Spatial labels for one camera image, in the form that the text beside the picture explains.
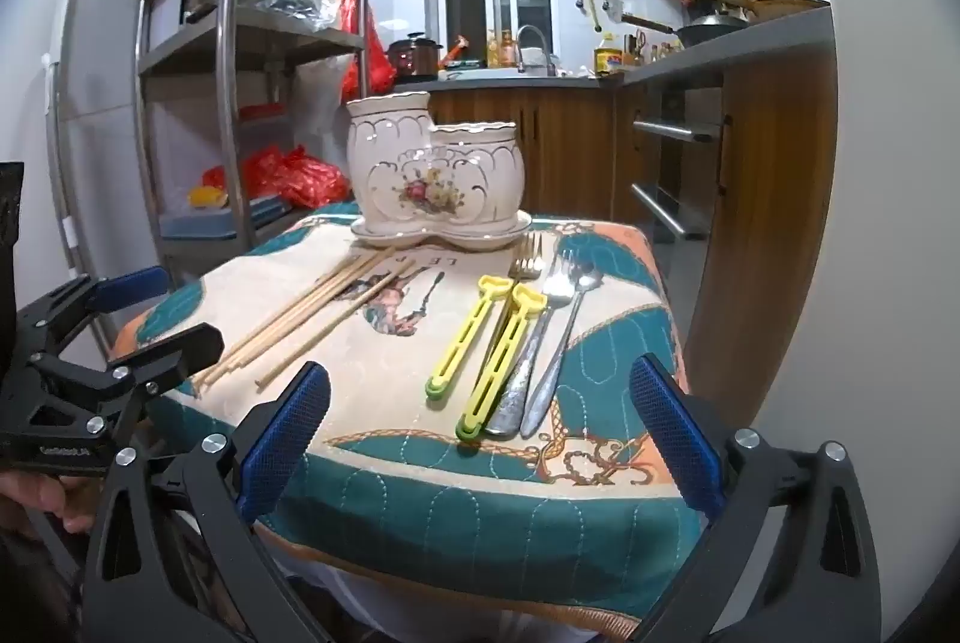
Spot yellow oil bottle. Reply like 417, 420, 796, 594
592, 34, 627, 76

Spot yellow spoon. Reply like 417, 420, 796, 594
426, 274, 518, 400

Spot wooden base cabinet with handles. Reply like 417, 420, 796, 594
615, 65, 837, 381

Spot white refrigerator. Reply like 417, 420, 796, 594
37, 0, 181, 351

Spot black wok pan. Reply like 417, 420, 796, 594
621, 8, 751, 51

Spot metal shelf rack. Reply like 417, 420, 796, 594
135, 0, 372, 284

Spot silver fork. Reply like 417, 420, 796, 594
484, 249, 575, 438

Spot grey kitchen countertop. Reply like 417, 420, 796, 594
394, 7, 835, 92

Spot metal faucet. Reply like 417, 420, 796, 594
514, 23, 560, 77

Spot gold fork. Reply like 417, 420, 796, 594
508, 232, 542, 282

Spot floral ceramic utensil holder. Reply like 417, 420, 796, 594
346, 91, 535, 252

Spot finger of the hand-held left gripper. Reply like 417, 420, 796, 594
13, 266, 171, 357
0, 324, 226, 440

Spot wooden chopstick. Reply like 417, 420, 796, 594
255, 262, 419, 389
202, 247, 398, 389
328, 270, 422, 309
223, 249, 387, 360
196, 250, 376, 385

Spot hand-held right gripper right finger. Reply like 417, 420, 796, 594
628, 354, 886, 643

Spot yellow green plastic tongs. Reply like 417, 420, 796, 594
455, 283, 546, 441

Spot crumpled red plastic bag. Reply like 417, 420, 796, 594
202, 146, 352, 209

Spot blue tray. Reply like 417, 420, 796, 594
161, 200, 293, 240

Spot hanging red plastic bag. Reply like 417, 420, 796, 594
341, 0, 395, 96

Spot silver spoon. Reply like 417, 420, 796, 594
520, 260, 605, 438

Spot metal pot on counter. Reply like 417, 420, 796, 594
386, 31, 445, 83

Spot printed quilted cloth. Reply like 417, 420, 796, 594
112, 200, 710, 621

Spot person's left hand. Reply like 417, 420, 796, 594
0, 472, 98, 535

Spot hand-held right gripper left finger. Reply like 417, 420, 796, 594
79, 361, 331, 643

